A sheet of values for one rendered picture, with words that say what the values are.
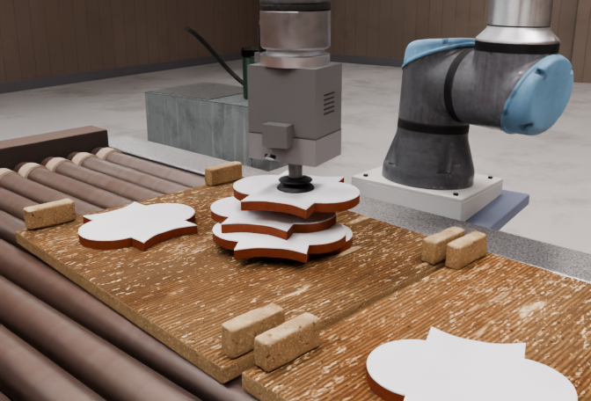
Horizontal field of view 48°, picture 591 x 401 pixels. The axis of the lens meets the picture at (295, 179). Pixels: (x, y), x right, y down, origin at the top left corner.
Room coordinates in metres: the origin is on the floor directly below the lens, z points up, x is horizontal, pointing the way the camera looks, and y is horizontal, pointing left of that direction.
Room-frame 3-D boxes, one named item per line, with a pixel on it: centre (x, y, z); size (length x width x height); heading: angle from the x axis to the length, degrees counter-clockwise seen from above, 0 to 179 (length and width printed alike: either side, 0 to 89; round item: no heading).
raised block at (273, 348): (0.47, 0.01, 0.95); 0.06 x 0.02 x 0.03; 135
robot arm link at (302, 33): (0.73, 0.00, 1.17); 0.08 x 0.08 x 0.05
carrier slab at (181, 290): (0.73, 0.07, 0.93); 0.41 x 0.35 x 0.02; 43
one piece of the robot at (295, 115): (0.72, 0.01, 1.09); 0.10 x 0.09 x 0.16; 151
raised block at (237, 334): (0.49, 0.03, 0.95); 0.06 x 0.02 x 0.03; 133
